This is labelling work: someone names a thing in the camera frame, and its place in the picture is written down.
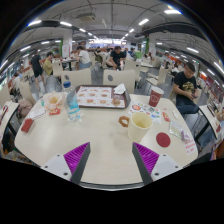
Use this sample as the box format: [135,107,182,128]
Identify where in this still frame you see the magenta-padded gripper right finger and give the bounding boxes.
[131,141,184,186]

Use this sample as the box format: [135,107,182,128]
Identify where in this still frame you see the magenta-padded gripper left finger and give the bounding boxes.
[40,141,92,185]

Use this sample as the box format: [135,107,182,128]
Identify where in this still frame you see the clear blue-capped water bottle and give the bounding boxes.
[62,80,82,122]

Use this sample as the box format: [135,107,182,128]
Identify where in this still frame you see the flat round red coaster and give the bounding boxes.
[155,131,172,148]

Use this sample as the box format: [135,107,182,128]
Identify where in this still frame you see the clear plastic packet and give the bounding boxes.
[168,119,193,142]

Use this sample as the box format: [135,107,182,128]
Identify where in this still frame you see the white table sign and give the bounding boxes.
[182,139,198,156]

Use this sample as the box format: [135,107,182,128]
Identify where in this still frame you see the colourful sticker sheet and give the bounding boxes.
[128,101,163,125]

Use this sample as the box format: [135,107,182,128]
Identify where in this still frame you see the red sauce packet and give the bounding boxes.
[48,107,62,116]

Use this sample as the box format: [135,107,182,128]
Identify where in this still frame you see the white wrapper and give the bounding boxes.
[171,109,180,121]

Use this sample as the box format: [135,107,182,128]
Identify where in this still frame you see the small red box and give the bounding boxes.
[20,118,35,134]

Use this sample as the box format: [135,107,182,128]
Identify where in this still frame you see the red paper cup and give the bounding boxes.
[148,85,165,108]

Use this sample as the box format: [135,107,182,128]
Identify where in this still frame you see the clear bag of fries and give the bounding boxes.
[42,92,65,112]

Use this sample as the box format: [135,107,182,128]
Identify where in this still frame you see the brown food tray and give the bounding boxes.
[75,84,132,110]

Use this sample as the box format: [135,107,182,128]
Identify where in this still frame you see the neighbouring cream table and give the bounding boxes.
[198,103,224,143]
[0,100,20,144]

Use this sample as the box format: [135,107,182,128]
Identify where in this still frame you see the crumpled white napkin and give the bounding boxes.
[113,83,127,95]

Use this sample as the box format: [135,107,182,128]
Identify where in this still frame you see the cream chair with round hole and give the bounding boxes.
[60,68,93,89]
[102,69,136,94]

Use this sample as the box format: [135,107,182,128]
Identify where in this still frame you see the person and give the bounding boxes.
[11,73,22,93]
[75,45,93,70]
[172,61,201,116]
[30,50,46,96]
[43,51,55,77]
[105,45,128,71]

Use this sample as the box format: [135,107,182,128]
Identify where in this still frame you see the far cream chairs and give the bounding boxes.
[49,56,169,88]

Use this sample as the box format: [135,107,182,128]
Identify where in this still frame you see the ceiling air conditioner unit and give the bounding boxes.
[75,12,97,22]

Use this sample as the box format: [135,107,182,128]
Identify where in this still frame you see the ceiling lights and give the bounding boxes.
[0,9,224,76]

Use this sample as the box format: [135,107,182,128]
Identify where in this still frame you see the cream mug with brown handle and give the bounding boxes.
[118,111,154,143]

